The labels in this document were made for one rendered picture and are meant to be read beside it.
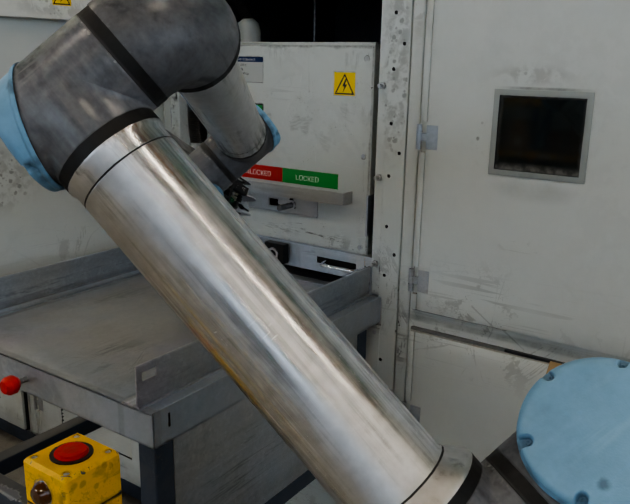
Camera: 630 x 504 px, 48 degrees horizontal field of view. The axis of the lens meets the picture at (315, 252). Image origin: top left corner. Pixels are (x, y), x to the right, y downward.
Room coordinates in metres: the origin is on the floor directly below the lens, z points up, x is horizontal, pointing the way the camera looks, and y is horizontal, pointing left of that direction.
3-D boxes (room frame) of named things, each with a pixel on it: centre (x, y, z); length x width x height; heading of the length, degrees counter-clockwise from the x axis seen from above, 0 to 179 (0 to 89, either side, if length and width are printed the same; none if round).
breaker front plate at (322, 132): (1.72, 0.08, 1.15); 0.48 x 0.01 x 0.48; 56
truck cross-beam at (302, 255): (1.73, 0.07, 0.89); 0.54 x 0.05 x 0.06; 56
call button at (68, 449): (0.75, 0.28, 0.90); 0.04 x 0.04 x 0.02
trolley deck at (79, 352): (1.40, 0.30, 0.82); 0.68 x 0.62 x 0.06; 146
